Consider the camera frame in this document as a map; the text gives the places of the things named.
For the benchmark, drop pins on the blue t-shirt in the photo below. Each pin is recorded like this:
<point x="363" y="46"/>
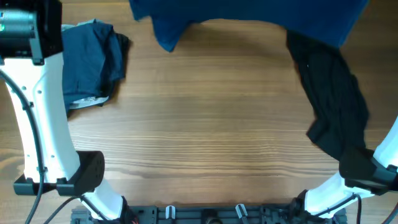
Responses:
<point x="328" y="21"/>

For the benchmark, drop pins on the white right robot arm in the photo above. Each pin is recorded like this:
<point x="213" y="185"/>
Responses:
<point x="362" y="173"/>

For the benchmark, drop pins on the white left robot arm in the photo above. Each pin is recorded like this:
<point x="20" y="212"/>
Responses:
<point x="32" y="66"/>

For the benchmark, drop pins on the folded dark blue shorts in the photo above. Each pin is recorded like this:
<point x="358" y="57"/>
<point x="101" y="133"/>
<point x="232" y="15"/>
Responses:
<point x="94" y="58"/>

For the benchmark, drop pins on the black garment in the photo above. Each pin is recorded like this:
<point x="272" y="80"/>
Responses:
<point x="341" y="113"/>

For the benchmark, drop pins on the light blue folded garment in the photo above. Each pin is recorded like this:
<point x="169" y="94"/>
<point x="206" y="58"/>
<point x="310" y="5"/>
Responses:
<point x="69" y="26"/>

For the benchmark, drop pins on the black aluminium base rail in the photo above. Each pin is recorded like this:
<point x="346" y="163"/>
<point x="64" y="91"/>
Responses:
<point x="239" y="214"/>

